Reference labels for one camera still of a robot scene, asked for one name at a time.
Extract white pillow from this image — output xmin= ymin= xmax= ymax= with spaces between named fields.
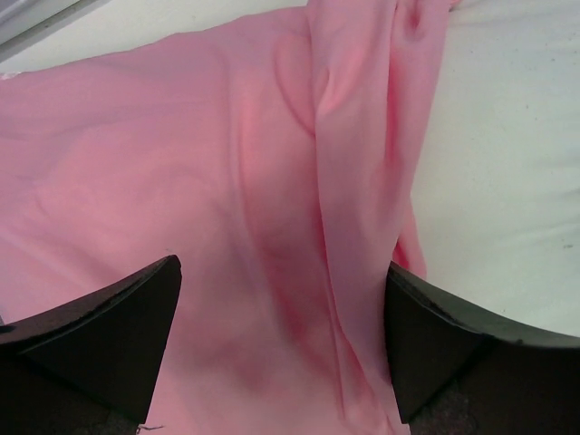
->
xmin=412 ymin=0 xmax=579 ymax=335

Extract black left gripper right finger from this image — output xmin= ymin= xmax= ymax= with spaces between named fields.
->
xmin=384 ymin=264 xmax=579 ymax=435

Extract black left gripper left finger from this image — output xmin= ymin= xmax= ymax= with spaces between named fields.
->
xmin=1 ymin=256 xmax=182 ymax=434

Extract aluminium back rail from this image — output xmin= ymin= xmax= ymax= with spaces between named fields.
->
xmin=1 ymin=0 xmax=106 ymax=62

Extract pink floral pillowcase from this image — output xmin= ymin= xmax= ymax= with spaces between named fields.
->
xmin=1 ymin=1 xmax=451 ymax=434

